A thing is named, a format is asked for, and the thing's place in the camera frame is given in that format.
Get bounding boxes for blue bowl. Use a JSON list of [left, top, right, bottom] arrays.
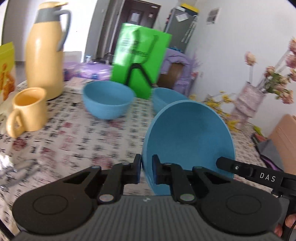
[[82, 81, 135, 120], [152, 87, 188, 113], [142, 100, 235, 195]]

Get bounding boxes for person right hand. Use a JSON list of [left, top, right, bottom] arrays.
[[274, 214, 296, 237]]

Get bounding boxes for purple grey cloth pouch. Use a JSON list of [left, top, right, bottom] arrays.
[[251, 133, 284, 172]]

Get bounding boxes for pink laptop case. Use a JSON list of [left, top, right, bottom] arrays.
[[268, 114, 296, 175]]

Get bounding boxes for yellow flower branch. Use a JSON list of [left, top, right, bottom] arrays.
[[201, 91, 239, 132]]

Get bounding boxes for pink textured vase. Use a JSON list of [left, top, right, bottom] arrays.
[[230, 82, 265, 130]]

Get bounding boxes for purple blanket on chair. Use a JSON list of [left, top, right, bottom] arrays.
[[157, 48, 199, 97]]

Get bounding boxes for wooden chair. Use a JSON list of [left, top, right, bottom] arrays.
[[157, 63, 184, 89]]

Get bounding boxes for dried pink roses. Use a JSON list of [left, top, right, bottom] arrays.
[[256, 38, 295, 104]]

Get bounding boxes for purple tissue pack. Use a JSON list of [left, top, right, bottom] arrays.
[[63, 62, 112, 81]]

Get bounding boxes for eyeglasses on table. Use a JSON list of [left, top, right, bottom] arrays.
[[1, 153, 40, 190]]

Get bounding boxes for yellow mug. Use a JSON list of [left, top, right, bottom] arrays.
[[6, 87, 48, 138]]

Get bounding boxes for green paper bag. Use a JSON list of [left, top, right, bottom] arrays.
[[111, 28, 171, 99]]

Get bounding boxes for yellow thermos jug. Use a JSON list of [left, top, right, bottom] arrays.
[[25, 1, 71, 100]]

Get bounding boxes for grey refrigerator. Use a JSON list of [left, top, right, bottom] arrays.
[[164, 6, 199, 53]]

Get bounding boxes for yellow green box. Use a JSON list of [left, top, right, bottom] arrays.
[[0, 42, 16, 103]]

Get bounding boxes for dark brown door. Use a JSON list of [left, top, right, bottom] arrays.
[[96, 0, 162, 61]]

